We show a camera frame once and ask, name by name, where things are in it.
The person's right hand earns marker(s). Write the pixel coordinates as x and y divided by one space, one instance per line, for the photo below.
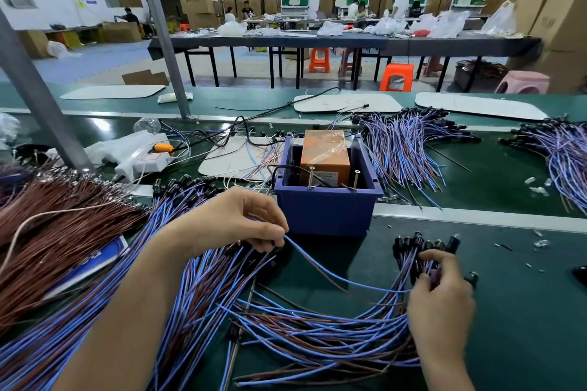
442 312

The person's left hand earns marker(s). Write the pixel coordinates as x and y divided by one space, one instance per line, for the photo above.
220 221

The person's right thumb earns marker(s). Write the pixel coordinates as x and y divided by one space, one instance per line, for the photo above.
418 292

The person's left thumb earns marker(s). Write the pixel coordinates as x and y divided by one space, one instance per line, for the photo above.
259 244

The person's left forearm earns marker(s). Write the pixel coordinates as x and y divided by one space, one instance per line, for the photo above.
128 312

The person's right forearm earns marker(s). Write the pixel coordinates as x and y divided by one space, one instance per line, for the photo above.
447 374

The blue plastic bin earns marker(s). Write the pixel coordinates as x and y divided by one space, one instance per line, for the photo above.
328 211

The metal screw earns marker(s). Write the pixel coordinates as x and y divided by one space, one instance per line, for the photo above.
355 182
312 177

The white rounded board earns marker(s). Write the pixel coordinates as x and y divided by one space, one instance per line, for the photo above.
224 161
112 92
339 104
481 106

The orange box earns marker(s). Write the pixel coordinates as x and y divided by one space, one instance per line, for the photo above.
325 154

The clear plastic scrap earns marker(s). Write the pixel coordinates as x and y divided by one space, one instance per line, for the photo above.
539 189
542 244

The white plastic packaging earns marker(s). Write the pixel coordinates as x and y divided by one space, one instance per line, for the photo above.
128 152

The black object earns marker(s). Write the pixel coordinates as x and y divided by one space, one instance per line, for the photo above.
580 276

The blue white paper sheet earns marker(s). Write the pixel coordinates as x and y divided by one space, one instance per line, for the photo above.
91 262

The small white packet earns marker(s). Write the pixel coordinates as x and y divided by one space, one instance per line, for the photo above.
174 98

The orange plastic stool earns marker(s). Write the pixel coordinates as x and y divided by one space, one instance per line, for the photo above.
319 60
396 76

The flat cardboard piece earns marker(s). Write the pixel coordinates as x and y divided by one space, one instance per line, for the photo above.
144 78

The pink plastic stool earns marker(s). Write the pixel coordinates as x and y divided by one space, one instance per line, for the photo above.
523 82
348 60

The long black table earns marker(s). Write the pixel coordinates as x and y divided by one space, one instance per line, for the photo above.
321 43

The white plastic bag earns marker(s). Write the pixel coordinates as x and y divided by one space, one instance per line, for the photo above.
422 23
331 28
500 21
449 24
231 29
58 50

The black crate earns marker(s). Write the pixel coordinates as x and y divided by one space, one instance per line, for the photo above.
479 76

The low brown cardboard box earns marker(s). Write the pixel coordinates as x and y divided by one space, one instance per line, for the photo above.
121 32

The clear plastic bag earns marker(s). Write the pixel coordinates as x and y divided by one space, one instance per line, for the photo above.
8 128

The thin grey metal post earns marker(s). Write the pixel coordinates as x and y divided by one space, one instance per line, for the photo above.
160 32

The thick grey metal post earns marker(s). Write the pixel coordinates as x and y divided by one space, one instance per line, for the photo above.
41 101

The wall of large cardboard boxes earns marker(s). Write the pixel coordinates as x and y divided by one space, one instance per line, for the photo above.
545 5

